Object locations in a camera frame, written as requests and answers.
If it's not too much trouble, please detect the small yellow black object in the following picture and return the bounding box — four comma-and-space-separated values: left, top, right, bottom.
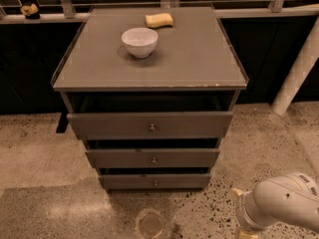
20, 3, 40, 19

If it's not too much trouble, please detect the grey drawer cabinet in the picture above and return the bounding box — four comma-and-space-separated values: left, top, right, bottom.
52, 7, 248, 179

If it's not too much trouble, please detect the yellow sponge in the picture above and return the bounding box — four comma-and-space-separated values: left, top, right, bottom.
145, 13, 173, 28

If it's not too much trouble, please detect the white ceramic bowl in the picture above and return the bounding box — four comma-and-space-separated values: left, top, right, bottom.
122, 28, 159, 58

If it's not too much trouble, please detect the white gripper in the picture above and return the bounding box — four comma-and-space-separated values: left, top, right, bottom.
230, 188, 266, 239

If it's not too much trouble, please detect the grey middle drawer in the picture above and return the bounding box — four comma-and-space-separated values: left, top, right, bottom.
86, 148, 219, 168

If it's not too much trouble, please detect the grey drawer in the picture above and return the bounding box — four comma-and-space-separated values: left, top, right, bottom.
100, 174, 210, 190
86, 148, 219, 168
68, 112, 233, 140

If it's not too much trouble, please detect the metal window railing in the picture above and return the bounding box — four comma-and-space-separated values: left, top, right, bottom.
0, 0, 319, 26

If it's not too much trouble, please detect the grey bottom drawer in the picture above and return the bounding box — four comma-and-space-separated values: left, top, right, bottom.
100, 174, 210, 190

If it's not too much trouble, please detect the grey top drawer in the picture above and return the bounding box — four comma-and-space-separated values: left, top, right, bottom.
68, 112, 233, 140

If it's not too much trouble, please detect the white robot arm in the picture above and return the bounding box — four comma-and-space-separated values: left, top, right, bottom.
231, 172, 319, 239

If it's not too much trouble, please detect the white diagonal pipe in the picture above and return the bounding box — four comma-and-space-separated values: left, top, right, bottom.
271, 18, 319, 116

